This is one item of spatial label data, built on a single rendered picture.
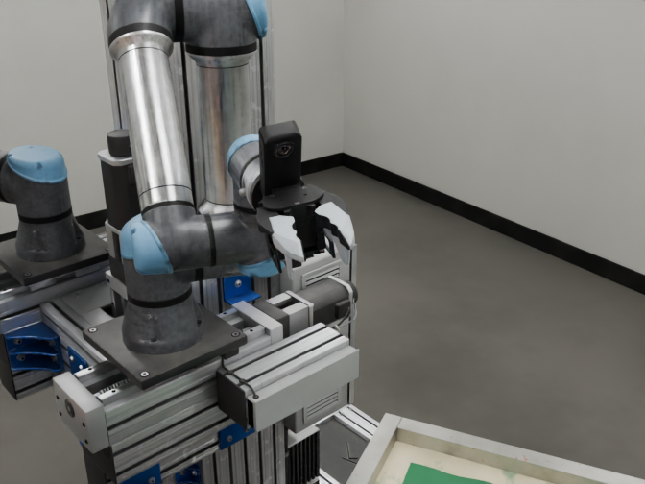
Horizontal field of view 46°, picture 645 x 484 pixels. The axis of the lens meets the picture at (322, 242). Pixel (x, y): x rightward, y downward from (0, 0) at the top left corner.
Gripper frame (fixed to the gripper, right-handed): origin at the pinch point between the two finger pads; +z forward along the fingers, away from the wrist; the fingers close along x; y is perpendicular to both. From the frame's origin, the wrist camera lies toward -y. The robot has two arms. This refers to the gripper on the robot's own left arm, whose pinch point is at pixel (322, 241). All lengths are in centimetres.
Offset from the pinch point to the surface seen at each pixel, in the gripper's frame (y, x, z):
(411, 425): 73, -25, -47
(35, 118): 84, 62, -400
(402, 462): 76, -20, -41
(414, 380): 181, -80, -188
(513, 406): 185, -113, -158
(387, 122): 147, -168, -427
